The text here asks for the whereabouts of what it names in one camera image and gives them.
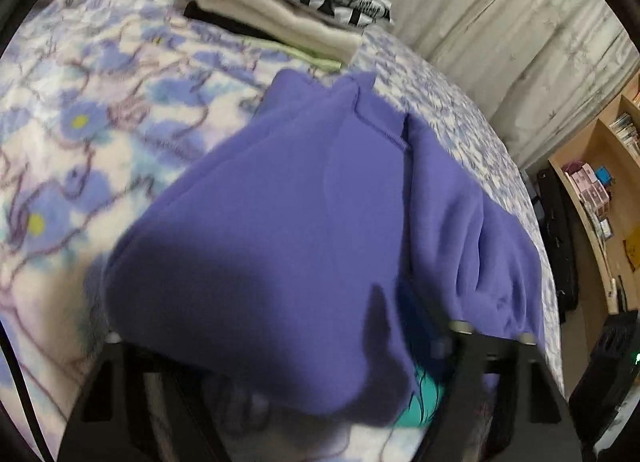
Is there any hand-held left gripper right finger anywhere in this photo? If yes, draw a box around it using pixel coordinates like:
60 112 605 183
395 287 583 462

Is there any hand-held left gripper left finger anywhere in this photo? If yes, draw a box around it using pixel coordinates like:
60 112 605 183
57 332 226 462

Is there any purple hoodie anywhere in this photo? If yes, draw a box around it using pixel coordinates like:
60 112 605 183
102 67 546 430

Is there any teal cloth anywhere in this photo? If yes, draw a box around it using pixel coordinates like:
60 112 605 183
392 364 447 429

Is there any yellow paper item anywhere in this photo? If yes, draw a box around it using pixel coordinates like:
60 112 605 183
622 237 640 273

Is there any black case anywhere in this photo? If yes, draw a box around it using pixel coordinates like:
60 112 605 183
535 167 581 325

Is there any wooden bookshelf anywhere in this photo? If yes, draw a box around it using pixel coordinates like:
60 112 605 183
547 72 640 315

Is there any stack of pink boxes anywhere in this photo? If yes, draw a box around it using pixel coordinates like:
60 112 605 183
562 162 611 215

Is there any row of books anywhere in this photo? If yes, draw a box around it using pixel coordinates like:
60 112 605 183
610 112 640 148

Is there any purple floral bedsheet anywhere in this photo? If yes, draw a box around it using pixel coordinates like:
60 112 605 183
0 0 566 462

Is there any cream curtain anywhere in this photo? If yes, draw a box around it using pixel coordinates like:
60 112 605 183
340 0 640 170

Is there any light green folded garment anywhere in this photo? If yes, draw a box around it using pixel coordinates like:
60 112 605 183
250 37 343 74

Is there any black folded garment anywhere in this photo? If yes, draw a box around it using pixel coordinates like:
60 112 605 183
182 1 281 40

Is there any cream fleece garment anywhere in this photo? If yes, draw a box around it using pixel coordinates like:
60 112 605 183
194 0 363 63

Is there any black cable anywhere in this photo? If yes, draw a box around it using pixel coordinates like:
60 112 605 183
0 332 53 462

